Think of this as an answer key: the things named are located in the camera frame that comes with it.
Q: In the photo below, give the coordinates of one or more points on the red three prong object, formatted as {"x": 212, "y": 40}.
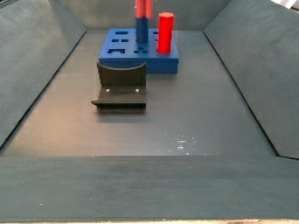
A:
{"x": 143, "y": 8}

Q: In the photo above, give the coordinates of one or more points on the black curved fixture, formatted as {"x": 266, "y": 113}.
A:
{"x": 122, "y": 86}

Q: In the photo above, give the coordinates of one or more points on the blue shape sorter block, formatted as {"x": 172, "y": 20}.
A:
{"x": 123, "y": 53}

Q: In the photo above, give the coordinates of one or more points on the blue cylinder peg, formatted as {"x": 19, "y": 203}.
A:
{"x": 142, "y": 30}

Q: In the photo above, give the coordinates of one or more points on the red hexagonal peg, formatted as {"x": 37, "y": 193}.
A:
{"x": 166, "y": 29}

